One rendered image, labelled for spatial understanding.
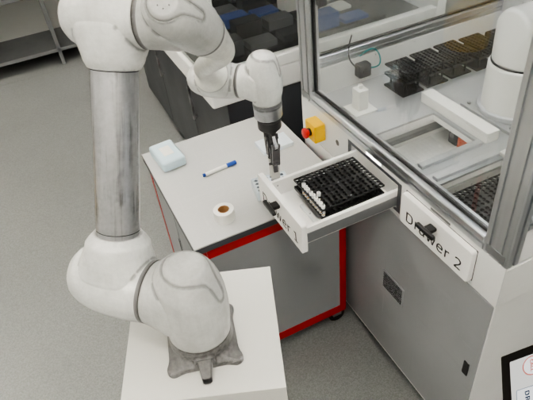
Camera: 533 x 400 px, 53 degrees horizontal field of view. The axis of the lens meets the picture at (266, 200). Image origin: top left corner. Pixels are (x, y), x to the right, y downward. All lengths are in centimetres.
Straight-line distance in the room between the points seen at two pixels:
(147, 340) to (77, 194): 210
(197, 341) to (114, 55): 64
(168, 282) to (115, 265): 14
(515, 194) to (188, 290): 74
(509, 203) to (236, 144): 117
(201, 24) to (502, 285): 94
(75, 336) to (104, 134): 159
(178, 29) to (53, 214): 241
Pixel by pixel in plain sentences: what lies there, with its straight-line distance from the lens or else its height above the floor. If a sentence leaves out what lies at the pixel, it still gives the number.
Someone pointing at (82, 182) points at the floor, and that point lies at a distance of 354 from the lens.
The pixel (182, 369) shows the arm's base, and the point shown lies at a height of 86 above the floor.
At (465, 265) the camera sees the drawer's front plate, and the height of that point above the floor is 88.
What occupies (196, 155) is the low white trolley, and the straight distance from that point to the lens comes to 213.
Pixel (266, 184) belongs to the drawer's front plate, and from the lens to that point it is 166.
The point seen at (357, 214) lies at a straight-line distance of 162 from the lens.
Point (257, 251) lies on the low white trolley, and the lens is 187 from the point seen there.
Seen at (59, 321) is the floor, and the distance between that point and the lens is 276.
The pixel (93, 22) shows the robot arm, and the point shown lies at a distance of 116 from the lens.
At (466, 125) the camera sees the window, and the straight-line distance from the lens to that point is 136.
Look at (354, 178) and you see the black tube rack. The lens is 171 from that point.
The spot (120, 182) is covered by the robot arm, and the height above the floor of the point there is 126.
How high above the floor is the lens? 196
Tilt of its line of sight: 40 degrees down
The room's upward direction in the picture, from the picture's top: 7 degrees counter-clockwise
